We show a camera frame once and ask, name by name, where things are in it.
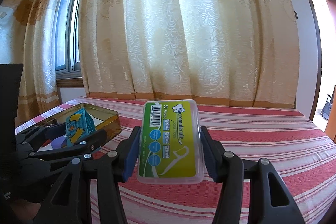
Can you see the person left hand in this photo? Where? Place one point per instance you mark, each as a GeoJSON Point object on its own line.
{"type": "Point", "coordinates": [25, 211]}

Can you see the window with metal frame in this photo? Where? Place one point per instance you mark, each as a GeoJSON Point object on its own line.
{"type": "Point", "coordinates": [67, 57]}

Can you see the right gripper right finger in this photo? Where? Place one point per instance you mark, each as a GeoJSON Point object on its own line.
{"type": "Point", "coordinates": [270, 201]}

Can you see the blue toy building block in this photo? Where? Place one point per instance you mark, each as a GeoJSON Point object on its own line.
{"type": "Point", "coordinates": [78, 126]}

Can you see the gold metal tin tray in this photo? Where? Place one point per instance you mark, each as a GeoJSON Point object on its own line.
{"type": "Point", "coordinates": [105, 119]}

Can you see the cream patterned curtain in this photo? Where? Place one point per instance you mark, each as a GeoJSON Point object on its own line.
{"type": "Point", "coordinates": [241, 53]}
{"type": "Point", "coordinates": [28, 38]}

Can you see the cream patterned curtain left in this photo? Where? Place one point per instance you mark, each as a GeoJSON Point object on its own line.
{"type": "Point", "coordinates": [28, 38]}

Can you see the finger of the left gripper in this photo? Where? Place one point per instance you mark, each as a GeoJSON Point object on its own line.
{"type": "Point", "coordinates": [59, 158]}
{"type": "Point", "coordinates": [40, 133]}

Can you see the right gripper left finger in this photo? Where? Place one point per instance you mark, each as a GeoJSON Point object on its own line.
{"type": "Point", "coordinates": [70, 198]}

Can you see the purple cube block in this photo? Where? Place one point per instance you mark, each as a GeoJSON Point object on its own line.
{"type": "Point", "coordinates": [59, 142]}

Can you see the red striped table cloth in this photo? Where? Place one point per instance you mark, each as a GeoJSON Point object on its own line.
{"type": "Point", "coordinates": [301, 153]}

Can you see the red toy building block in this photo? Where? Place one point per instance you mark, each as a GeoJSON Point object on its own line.
{"type": "Point", "coordinates": [47, 142]}

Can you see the green dental floss case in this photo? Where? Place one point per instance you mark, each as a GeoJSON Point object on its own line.
{"type": "Point", "coordinates": [170, 147]}

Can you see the cream patterned curtain right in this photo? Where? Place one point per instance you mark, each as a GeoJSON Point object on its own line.
{"type": "Point", "coordinates": [241, 53]}

